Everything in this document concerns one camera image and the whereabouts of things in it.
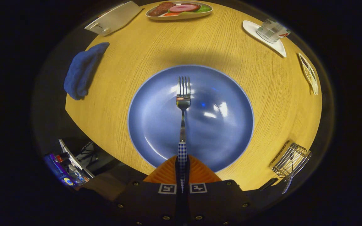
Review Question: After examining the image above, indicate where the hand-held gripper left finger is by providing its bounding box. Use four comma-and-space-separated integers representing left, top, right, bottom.
113, 154, 181, 226

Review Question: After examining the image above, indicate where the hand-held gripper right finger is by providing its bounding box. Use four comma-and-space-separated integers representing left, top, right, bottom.
184, 154, 254, 226

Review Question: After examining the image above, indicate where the spoon with checked handle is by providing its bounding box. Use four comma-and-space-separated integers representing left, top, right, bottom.
282, 159, 294, 194

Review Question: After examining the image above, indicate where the fork with checked handle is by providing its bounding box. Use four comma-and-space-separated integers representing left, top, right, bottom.
176, 76, 192, 193

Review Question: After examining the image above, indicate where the person's leg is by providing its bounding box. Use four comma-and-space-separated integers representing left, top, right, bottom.
74, 171, 131, 201

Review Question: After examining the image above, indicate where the blue round plate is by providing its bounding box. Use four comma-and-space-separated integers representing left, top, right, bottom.
127, 64, 255, 173

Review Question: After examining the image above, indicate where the blue purple box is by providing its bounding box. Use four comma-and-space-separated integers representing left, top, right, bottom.
43, 153, 74, 187

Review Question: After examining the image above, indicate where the blue folded cloth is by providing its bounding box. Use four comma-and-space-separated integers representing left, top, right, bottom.
63, 42, 110, 101

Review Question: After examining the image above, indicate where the white divided bean tray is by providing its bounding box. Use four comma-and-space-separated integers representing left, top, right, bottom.
298, 52, 319, 96

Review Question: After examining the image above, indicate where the white square coaster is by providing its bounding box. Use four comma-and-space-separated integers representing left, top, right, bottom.
243, 20, 287, 58

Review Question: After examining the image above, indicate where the white bottle green cap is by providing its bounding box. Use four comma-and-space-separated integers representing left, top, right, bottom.
256, 17, 291, 44

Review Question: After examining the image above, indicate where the white toaster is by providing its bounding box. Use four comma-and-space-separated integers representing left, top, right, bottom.
85, 1, 143, 36

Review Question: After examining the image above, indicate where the oval food plate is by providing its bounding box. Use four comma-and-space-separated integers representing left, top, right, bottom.
145, 1, 214, 21

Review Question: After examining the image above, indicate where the brown sausage piece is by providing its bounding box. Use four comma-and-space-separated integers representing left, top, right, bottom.
149, 2, 177, 17

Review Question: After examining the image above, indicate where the pink ham slice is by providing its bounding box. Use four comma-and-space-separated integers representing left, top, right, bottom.
168, 4, 201, 13

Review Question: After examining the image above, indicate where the black table bracket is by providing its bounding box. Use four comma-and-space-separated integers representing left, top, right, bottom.
258, 178, 279, 191

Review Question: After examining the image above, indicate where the metal wire basket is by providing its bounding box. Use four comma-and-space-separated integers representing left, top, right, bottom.
269, 141, 312, 179

